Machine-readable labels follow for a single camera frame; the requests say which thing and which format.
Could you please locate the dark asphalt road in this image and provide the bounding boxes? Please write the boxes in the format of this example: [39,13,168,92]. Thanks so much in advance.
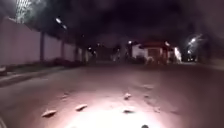
[0,61,224,128]

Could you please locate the small red-roofed building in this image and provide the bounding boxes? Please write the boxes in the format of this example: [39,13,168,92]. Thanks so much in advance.
[131,40,183,65]

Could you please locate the low bushes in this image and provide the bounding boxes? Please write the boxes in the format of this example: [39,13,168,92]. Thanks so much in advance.
[42,57,86,68]

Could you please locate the scattered dry leaves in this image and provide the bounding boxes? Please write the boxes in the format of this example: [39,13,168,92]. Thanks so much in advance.
[40,83,163,119]

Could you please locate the pale concrete kerb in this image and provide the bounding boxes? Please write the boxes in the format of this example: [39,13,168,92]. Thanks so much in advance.
[0,65,69,88]

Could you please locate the long pale boundary wall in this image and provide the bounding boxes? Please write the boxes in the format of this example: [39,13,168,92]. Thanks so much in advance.
[0,16,93,67]

